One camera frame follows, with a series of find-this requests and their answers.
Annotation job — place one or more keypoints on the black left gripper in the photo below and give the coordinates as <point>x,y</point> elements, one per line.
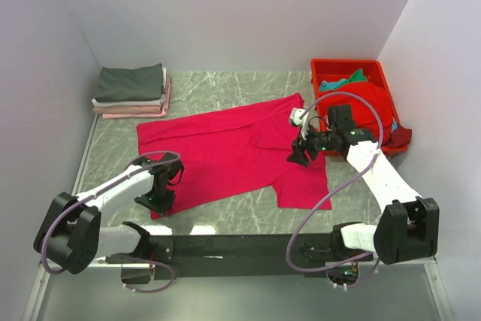
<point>161,207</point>

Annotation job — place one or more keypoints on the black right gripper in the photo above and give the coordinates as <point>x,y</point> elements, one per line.
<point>300,146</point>

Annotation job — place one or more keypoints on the crimson t shirt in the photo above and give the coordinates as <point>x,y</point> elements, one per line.
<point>234,151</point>

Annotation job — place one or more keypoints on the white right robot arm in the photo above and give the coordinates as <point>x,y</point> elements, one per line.
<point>408,228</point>

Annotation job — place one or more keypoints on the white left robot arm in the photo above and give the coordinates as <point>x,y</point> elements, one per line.
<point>73,233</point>

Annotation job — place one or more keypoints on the pink folded shirt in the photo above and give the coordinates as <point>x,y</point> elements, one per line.
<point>150,115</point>

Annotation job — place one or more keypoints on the teal garment in bin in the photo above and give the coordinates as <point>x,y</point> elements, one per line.
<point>331,86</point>

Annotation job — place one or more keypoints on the red t shirt in bin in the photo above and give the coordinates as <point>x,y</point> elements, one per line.
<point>376,97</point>

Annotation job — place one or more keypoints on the red plastic bin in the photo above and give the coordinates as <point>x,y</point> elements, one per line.
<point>335,69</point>

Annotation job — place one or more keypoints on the dark grey folded shirt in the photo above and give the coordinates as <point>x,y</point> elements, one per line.
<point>129,83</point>

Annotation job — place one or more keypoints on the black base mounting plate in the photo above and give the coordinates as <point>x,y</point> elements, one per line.
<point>244,255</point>

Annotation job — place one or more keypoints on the maroon garment on bin edge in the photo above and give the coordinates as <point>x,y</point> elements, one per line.
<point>401,137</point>

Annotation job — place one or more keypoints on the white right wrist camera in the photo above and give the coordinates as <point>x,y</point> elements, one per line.
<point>297,117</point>

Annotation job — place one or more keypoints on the aluminium frame rail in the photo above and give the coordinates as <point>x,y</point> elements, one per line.
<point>75,253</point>

